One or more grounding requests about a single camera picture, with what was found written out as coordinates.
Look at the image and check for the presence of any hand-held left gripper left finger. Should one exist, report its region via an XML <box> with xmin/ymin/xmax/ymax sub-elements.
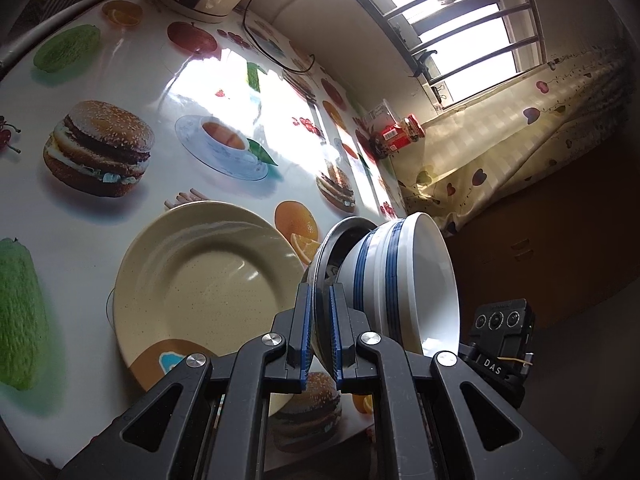
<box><xmin>57</xmin><ymin>282</ymin><xmax>317</xmax><ymax>480</ymax></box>

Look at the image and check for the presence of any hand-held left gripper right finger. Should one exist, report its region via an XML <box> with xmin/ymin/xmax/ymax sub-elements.
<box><xmin>327</xmin><ymin>285</ymin><xmax>581</xmax><ymax>480</ymax></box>

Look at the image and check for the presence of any stainless steel bowl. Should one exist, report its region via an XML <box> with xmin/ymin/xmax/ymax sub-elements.
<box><xmin>306</xmin><ymin>216</ymin><xmax>381</xmax><ymax>376</ymax></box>

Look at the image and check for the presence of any beige plate brown patch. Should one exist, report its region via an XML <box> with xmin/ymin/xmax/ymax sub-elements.
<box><xmin>112</xmin><ymin>200</ymin><xmax>315</xmax><ymax>396</ymax></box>

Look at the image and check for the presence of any brown wooden cabinet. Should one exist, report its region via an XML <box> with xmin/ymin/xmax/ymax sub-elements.
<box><xmin>442</xmin><ymin>125</ymin><xmax>640</xmax><ymax>333</ymax></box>

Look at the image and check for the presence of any cream heart print curtain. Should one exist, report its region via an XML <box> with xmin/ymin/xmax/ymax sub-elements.
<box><xmin>392</xmin><ymin>52</ymin><xmax>640</xmax><ymax>236</ymax></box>

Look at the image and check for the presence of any glass jar red label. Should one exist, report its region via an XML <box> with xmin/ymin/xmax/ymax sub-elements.
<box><xmin>372</xmin><ymin>113</ymin><xmax>426</xmax><ymax>158</ymax></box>

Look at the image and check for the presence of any food print tablecloth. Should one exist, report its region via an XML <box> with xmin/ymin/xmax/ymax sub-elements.
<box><xmin>0</xmin><ymin>0</ymin><xmax>416</xmax><ymax>471</ymax></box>

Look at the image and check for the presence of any translucent plastic container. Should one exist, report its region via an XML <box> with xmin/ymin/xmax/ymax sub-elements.
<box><xmin>369</xmin><ymin>100</ymin><xmax>397</xmax><ymax>128</ymax></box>

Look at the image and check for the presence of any black window clamp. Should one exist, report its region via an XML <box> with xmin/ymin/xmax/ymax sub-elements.
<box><xmin>410</xmin><ymin>49</ymin><xmax>440</xmax><ymax>80</ymax></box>

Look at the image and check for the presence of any black power cable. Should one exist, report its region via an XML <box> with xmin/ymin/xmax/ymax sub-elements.
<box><xmin>242</xmin><ymin>0</ymin><xmax>317</xmax><ymax>75</ymax></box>

